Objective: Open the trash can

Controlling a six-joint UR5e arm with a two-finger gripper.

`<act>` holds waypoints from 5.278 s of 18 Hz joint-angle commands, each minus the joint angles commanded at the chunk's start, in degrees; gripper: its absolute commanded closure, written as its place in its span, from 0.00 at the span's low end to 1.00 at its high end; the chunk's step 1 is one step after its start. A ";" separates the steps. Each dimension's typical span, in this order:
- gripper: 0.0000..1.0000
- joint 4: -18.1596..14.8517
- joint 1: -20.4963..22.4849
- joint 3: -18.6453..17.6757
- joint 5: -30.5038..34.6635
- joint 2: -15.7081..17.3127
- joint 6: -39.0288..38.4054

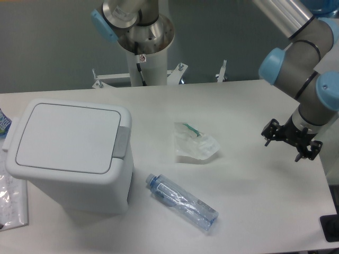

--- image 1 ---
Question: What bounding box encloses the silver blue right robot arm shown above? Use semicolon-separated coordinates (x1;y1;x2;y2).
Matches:
254;1;338;160

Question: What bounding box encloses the metal table clamp bolt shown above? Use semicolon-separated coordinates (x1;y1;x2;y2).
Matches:
216;59;227;83

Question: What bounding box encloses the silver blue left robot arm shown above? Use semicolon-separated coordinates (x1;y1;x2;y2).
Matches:
91;1;335;160

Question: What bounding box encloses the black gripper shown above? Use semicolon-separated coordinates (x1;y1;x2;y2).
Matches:
261;119;323;162

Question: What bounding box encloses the white paper sheet tray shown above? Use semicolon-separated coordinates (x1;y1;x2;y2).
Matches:
1;150;29;232

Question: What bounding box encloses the white plastic trash can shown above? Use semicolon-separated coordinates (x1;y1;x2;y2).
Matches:
3;98;133;214

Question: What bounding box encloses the crushed clear plastic bottle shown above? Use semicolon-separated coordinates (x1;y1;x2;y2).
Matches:
146;174;219;231

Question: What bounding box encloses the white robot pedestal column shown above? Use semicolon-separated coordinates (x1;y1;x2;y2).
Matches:
126;50;167;86

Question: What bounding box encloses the clear plastic wrapper bag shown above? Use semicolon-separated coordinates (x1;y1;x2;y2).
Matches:
174;122;220;160

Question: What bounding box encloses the white metal mounting bracket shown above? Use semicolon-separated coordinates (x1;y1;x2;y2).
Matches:
92;62;189;89

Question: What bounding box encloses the black device at table edge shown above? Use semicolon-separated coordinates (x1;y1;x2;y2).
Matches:
320;214;338;242

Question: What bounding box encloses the blue green snack packet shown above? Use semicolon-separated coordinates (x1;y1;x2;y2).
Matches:
0;110;12;139

